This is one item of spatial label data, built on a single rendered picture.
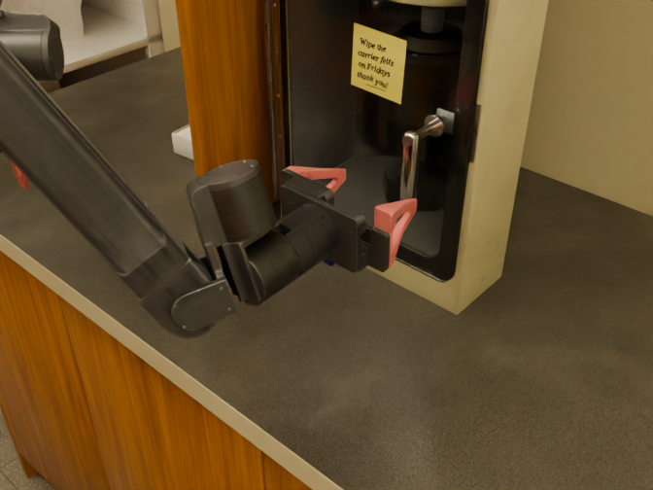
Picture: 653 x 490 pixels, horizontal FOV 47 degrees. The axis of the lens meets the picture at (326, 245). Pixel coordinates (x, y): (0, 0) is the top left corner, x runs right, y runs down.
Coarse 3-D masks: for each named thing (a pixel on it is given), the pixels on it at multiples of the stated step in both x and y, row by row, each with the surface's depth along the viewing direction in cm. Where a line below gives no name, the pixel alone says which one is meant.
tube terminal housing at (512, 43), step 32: (512, 0) 76; (544, 0) 81; (512, 32) 79; (512, 64) 82; (480, 96) 80; (512, 96) 85; (480, 128) 82; (512, 128) 88; (480, 160) 85; (512, 160) 92; (480, 192) 88; (512, 192) 96; (480, 224) 92; (480, 256) 96; (416, 288) 101; (448, 288) 97; (480, 288) 100
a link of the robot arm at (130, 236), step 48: (0, 48) 58; (0, 96) 57; (48, 96) 60; (0, 144) 59; (48, 144) 60; (48, 192) 61; (96, 192) 62; (96, 240) 63; (144, 240) 64; (144, 288) 65; (192, 288) 66; (192, 336) 67
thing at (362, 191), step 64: (320, 0) 88; (384, 0) 82; (448, 0) 76; (320, 64) 93; (448, 64) 80; (320, 128) 98; (384, 128) 90; (448, 128) 84; (384, 192) 95; (448, 192) 88; (448, 256) 92
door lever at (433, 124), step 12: (432, 120) 84; (408, 132) 82; (420, 132) 82; (432, 132) 85; (408, 144) 81; (420, 144) 82; (408, 156) 83; (408, 168) 83; (408, 180) 84; (408, 192) 85
